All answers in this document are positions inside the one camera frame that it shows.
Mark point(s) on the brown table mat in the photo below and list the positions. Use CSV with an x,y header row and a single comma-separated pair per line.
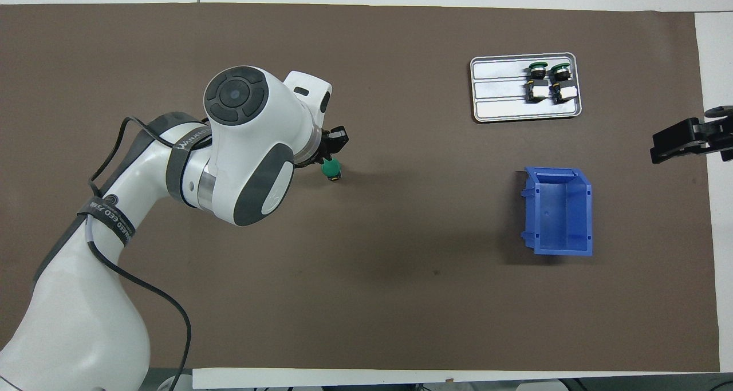
x,y
401,265

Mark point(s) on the blue plastic bin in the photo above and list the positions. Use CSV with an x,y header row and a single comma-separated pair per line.
x,y
564,219

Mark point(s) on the silver metal tray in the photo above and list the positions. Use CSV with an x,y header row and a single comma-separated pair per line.
x,y
498,102

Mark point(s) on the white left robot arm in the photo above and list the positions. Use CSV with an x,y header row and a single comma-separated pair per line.
x,y
69,322

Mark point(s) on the green push button switch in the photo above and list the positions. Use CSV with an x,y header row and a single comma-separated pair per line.
x,y
537,87
331,166
563,87

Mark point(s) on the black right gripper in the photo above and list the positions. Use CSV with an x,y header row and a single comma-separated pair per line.
x,y
718,130

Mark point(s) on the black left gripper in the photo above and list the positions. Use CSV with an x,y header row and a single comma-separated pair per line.
x,y
322,147

